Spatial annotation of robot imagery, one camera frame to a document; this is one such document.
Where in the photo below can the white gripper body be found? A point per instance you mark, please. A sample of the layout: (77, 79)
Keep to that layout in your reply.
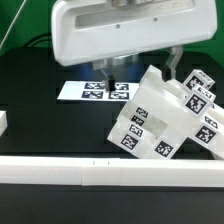
(90, 30)

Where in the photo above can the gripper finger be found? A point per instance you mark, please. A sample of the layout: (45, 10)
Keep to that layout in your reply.
(169, 69)
(107, 79)

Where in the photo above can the white chair back frame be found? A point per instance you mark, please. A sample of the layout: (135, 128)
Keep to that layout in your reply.
(165, 101)

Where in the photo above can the white tagged cube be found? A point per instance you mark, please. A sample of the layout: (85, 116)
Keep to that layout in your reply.
(197, 76)
(198, 100)

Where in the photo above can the white chair seat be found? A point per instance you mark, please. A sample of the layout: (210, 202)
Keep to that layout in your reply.
(159, 140)

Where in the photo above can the white U-shaped fence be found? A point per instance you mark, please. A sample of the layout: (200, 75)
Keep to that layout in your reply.
(111, 172)

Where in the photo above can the white marker base plate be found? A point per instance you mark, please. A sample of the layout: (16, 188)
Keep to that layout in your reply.
(95, 91)

